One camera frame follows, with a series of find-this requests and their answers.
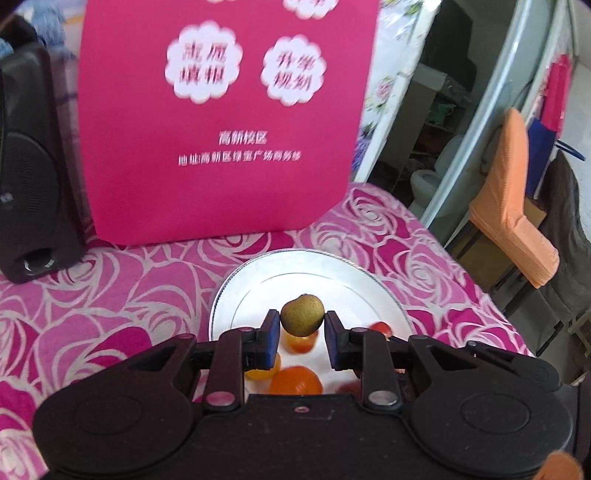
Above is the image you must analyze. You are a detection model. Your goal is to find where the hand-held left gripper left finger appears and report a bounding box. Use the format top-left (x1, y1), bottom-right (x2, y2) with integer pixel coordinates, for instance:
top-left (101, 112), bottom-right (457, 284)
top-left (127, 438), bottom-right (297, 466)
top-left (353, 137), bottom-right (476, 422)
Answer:
top-left (124, 310), bottom-right (281, 412)

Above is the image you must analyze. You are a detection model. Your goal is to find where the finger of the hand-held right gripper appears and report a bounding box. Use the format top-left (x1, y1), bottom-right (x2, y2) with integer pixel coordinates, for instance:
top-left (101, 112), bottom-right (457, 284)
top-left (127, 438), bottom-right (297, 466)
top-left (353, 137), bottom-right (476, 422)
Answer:
top-left (466, 340), bottom-right (561, 391)

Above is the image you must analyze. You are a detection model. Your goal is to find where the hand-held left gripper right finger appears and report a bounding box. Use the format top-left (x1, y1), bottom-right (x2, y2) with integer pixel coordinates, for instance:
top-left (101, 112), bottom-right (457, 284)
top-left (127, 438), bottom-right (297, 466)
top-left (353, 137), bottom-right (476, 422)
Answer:
top-left (324, 311), bottom-right (483, 411)

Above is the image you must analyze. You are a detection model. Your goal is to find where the yellow-orange citrus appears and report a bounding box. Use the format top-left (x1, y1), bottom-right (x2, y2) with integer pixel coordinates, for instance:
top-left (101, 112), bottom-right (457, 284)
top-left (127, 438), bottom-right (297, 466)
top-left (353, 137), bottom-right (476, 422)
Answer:
top-left (245, 353), bottom-right (282, 381)

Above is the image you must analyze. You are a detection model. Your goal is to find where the olive green kiwi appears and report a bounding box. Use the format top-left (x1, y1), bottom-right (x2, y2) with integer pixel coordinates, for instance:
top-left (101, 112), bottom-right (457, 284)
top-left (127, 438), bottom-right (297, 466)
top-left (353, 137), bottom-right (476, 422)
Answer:
top-left (281, 294), bottom-right (325, 336)

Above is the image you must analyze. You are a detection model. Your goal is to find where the large orange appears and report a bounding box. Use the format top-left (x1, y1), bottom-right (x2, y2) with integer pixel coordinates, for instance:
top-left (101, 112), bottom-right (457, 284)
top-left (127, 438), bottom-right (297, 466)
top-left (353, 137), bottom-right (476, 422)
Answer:
top-left (270, 366), bottom-right (323, 395)

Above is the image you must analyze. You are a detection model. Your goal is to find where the white plate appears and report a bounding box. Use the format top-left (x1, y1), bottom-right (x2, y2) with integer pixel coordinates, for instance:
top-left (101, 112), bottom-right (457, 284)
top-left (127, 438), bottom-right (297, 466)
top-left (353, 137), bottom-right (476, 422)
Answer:
top-left (209, 249), bottom-right (415, 395)

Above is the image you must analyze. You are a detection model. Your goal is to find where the person's left hand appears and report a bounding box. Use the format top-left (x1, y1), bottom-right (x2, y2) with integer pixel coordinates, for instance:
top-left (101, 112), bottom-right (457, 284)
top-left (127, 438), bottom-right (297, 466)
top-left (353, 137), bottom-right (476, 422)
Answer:
top-left (538, 451), bottom-right (581, 480)

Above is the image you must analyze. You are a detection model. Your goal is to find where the dark jacket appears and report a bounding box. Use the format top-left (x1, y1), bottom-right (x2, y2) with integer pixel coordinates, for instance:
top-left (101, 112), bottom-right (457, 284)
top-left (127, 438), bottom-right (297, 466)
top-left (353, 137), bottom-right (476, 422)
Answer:
top-left (538, 152), bottom-right (591, 333)

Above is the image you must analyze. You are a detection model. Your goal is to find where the orange covered chair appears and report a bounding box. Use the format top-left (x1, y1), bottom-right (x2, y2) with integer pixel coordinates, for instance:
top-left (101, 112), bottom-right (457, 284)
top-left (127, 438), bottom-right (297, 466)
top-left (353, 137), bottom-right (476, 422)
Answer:
top-left (468, 107), bottom-right (560, 296)

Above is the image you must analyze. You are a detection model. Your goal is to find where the pink rose tablecloth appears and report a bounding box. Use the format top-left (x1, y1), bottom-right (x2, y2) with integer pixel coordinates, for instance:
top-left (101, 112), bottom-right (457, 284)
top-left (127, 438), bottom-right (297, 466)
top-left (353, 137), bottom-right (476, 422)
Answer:
top-left (0, 180), bottom-right (536, 480)

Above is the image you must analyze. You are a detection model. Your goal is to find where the white toilet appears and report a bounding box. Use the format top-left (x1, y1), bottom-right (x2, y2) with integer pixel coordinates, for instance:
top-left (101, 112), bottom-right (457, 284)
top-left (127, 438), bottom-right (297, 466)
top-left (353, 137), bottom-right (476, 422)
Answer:
top-left (410, 134), bottom-right (464, 208)

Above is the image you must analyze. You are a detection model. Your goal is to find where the pink non-woven bag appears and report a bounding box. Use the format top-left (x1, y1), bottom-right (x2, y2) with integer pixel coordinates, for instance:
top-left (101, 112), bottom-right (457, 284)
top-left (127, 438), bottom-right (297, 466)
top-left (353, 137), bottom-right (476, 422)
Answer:
top-left (79, 0), bottom-right (380, 245)

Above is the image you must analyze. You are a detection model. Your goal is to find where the blue hanging bag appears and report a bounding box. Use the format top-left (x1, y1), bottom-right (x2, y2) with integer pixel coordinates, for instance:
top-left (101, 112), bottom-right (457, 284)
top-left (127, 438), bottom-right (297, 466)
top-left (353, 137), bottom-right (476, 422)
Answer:
top-left (526, 117), bottom-right (561, 197)

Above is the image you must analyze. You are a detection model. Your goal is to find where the floral patterned sheet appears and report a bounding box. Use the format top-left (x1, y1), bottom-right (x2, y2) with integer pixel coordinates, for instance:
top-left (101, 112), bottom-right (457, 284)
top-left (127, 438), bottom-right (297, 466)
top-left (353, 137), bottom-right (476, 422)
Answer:
top-left (351, 0), bottom-right (437, 183)

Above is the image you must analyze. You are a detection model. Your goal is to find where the black speaker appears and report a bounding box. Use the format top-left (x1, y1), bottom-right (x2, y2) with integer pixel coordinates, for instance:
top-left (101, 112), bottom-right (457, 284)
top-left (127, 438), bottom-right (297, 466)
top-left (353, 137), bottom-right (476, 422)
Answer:
top-left (0, 44), bottom-right (88, 284)

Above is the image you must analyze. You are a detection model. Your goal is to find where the blue bedding poster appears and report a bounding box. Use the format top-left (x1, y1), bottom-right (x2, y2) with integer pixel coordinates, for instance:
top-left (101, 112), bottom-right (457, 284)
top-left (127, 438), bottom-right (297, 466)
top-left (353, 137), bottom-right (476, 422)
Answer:
top-left (28, 0), bottom-right (84, 61)

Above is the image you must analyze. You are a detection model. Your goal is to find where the metal door frame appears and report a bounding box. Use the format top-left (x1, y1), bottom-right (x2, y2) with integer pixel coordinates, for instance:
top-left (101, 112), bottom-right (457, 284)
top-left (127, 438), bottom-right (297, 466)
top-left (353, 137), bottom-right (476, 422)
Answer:
top-left (422, 0), bottom-right (555, 232)

